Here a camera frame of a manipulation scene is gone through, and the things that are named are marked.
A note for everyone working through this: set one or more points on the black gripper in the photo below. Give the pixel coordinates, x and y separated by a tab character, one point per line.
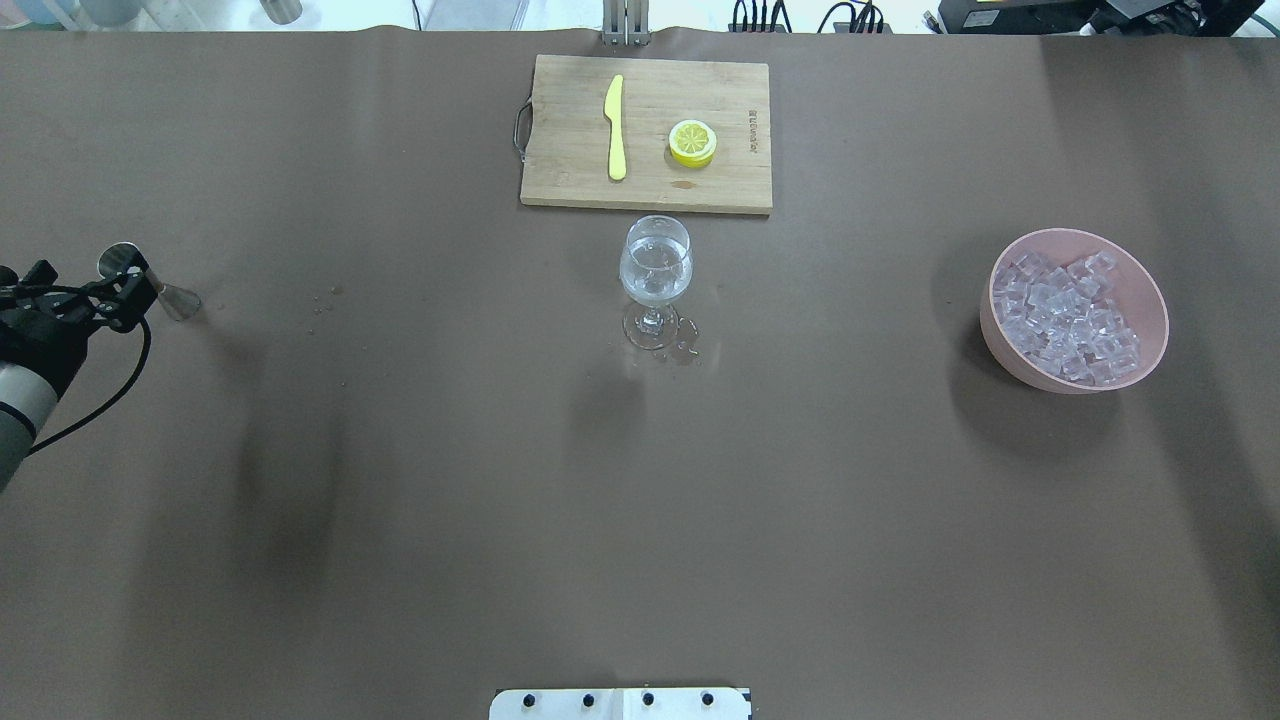
47	346

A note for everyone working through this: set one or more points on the steel double jigger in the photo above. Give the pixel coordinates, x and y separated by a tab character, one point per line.
124	258

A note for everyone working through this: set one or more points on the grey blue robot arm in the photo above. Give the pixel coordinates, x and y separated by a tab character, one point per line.
27	402

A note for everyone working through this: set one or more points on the clear wine glass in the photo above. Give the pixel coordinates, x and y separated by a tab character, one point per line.
655	271

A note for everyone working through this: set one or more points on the pink bowl of ice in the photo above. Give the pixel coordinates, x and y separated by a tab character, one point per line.
1069	312

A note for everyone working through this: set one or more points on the wooden cutting board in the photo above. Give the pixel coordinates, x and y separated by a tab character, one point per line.
565	156

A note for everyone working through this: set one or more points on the yellow plastic knife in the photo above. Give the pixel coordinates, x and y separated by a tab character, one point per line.
617	167

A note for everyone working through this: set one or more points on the aluminium frame post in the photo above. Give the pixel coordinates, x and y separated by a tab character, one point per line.
626	23

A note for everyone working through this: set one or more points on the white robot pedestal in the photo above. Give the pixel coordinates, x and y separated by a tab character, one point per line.
623	703

